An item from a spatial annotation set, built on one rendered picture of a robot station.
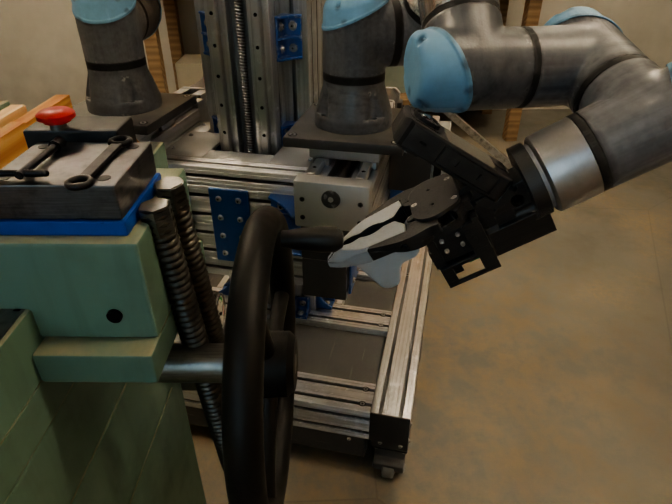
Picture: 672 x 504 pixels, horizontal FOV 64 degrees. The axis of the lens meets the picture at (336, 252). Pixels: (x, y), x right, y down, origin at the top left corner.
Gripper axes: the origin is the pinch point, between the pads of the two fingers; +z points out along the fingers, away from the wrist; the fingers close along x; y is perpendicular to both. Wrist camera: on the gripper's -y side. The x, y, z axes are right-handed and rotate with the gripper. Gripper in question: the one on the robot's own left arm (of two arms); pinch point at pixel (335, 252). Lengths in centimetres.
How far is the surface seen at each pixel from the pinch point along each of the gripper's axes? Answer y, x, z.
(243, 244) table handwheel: -10.1, -11.3, 2.0
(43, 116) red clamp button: -24.6, -3.4, 12.9
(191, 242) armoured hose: -9.8, -4.8, 9.1
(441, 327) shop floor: 93, 93, 14
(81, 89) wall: -27, 317, 187
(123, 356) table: -7.7, -14.6, 14.5
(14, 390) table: -10.7, -17.4, 21.1
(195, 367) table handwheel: -1.4, -10.6, 13.5
